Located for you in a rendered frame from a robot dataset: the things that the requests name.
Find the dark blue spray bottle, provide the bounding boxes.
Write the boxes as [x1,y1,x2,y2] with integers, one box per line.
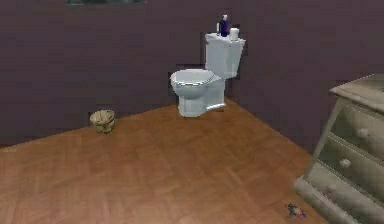
[216,14,231,38]

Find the small multicoloured object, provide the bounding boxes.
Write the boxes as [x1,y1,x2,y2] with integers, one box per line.
[285,203,308,220]

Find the pale grey chest of drawers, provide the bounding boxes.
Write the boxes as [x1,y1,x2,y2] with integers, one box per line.
[293,73,384,224]

